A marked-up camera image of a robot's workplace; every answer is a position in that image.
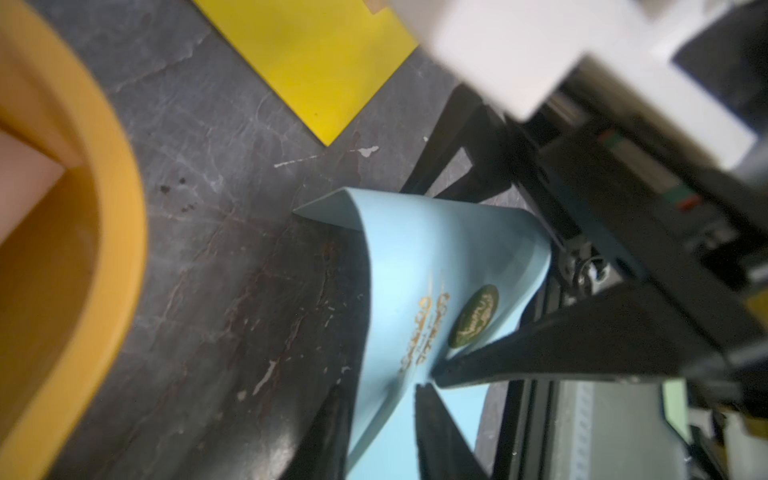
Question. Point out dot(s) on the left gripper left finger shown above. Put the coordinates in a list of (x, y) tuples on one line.
[(323, 451)]

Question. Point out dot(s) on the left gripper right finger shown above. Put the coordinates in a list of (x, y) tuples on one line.
[(442, 451)]

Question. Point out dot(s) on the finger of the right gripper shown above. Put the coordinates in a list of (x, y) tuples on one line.
[(470, 126)]

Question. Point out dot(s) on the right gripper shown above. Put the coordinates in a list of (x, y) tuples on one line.
[(690, 244)]

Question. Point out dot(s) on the light blue envelope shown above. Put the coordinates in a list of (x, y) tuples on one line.
[(446, 278)]

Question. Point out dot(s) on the yellow envelope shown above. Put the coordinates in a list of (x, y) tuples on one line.
[(324, 59)]

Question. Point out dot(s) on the yellow storage box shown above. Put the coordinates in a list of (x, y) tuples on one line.
[(72, 270)]

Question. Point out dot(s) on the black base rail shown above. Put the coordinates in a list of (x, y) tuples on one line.
[(524, 448)]

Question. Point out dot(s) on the white slotted cable duct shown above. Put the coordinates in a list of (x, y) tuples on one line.
[(579, 465)]

